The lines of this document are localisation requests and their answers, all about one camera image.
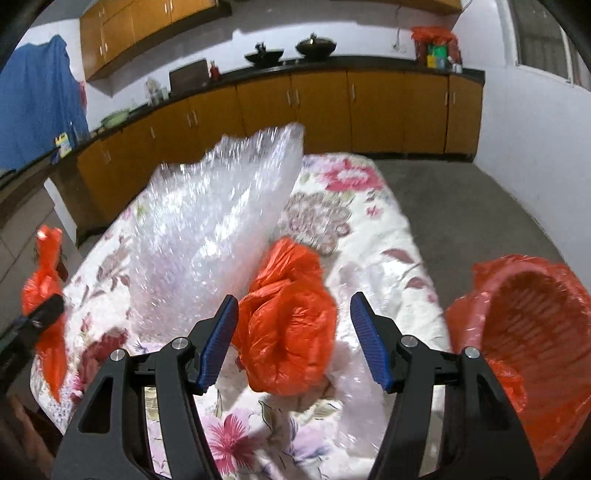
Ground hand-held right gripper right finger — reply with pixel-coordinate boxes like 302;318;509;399
349;292;541;480

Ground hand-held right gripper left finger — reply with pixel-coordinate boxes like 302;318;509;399
51;294;240;480

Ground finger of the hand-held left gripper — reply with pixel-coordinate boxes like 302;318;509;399
9;294;65;340

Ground long orange plastic bag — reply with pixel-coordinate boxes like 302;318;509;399
21;225;70;402

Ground small clear bubble wrap piece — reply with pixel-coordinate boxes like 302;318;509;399
323;344;400;457

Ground red plastic waste basket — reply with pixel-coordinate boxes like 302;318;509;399
445;255;591;478

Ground clear bubble wrap sheet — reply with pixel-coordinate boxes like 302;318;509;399
121;122;306;344

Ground floral tablecloth table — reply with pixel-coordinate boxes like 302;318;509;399
30;152;451;480

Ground green pot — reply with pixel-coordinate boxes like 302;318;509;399
100;108;132;127

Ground blue hanging cloth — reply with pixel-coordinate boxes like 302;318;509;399
0;34;89;171

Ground orange kitchen base cabinets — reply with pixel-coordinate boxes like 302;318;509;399
44;55;485;245

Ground glass jar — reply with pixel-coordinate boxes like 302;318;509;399
147;78;169;104

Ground brown cutting board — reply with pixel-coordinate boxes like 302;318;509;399
169;59;209;95

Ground green and yellow containers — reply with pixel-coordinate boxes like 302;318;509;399
426;44;450;70

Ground small black wok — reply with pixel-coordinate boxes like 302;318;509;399
245;42;283;65

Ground large black wok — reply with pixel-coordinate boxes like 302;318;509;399
295;33;337;60

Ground orange bag on counter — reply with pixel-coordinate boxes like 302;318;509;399
411;25;462;70

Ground window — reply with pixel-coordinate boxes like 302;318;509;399
508;0;583;86

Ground orange wall cabinets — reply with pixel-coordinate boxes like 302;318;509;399
79;0;232;84

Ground orange wall cabinet by window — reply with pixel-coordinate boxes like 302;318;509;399
383;0;462;12

